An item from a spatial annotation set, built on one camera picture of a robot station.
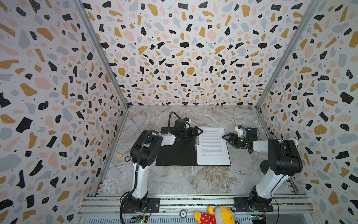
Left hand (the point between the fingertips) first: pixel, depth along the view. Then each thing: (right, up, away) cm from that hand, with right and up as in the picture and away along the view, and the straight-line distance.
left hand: (200, 131), depth 95 cm
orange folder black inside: (-12, -15, -3) cm, 19 cm away
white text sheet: (+9, -12, +2) cm, 15 cm away
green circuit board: (-33, -43, -25) cm, 60 cm away
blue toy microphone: (+45, -3, -26) cm, 52 cm away
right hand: (+17, -4, +1) cm, 17 cm away
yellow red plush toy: (+8, -37, -30) cm, 48 cm away
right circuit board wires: (+30, -42, -24) cm, 57 cm away
